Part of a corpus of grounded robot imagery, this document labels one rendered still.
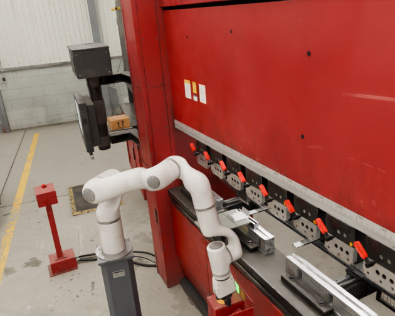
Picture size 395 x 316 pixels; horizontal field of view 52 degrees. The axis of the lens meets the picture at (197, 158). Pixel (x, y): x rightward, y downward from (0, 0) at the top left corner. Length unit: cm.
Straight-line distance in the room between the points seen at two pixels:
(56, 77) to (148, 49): 640
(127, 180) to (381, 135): 106
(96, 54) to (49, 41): 619
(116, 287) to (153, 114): 123
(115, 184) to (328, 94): 100
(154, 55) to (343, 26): 161
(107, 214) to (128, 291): 46
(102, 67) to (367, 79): 191
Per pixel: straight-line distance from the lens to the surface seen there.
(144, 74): 280
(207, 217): 171
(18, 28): 906
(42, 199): 361
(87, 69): 286
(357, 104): 145
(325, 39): 153
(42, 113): 925
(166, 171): 169
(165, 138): 293
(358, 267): 212
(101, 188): 191
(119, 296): 225
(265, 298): 215
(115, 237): 209
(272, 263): 219
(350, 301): 186
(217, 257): 180
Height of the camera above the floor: 214
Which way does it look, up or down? 20 degrees down
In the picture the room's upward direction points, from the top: 5 degrees counter-clockwise
